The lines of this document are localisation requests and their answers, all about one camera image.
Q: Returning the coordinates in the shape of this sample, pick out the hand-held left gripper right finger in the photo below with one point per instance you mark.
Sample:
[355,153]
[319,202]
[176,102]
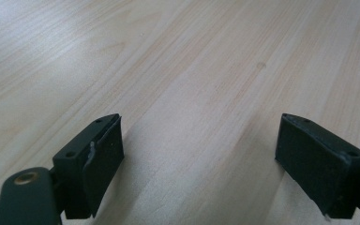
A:
[318,165]

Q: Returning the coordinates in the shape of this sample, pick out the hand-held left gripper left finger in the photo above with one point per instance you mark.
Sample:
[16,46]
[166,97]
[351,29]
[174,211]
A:
[87,168]

